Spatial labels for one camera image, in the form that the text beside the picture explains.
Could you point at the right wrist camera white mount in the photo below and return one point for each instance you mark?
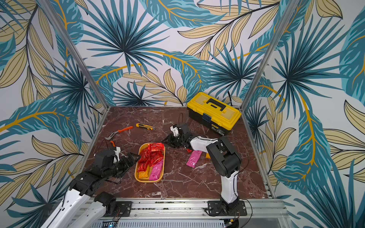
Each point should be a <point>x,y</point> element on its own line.
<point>175,130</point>

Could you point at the yellow black utility knife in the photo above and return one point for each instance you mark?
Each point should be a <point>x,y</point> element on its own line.
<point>144,126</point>

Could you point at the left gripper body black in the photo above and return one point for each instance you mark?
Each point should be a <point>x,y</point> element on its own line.
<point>110,172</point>

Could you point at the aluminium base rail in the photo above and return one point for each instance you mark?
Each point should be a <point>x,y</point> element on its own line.
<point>190,211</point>

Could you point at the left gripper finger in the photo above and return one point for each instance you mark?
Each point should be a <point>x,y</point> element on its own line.
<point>121,173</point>
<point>132,159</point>

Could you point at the red tea bag in box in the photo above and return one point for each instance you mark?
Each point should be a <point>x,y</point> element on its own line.
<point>144,160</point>

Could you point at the pink tea bag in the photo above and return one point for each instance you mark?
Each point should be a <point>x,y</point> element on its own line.
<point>194,158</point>
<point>156,171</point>

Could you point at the yellow plastic storage box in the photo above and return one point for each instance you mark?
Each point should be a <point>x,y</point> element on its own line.
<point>150,167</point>

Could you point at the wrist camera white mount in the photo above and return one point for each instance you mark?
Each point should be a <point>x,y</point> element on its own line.
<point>175,130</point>
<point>117,151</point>

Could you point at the orange handled pliers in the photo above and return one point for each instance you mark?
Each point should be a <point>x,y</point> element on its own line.
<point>109,138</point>

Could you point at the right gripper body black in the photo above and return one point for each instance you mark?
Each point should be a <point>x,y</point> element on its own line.
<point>174,140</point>

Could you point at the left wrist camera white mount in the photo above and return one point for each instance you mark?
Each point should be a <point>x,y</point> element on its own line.
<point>117,151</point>

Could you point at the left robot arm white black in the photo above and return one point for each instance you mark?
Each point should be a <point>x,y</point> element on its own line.
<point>80,190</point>

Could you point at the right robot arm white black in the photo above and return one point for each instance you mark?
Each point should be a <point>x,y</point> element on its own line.
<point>223,155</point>

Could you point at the yellow black toolbox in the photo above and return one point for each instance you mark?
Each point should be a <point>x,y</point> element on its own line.
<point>212,113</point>

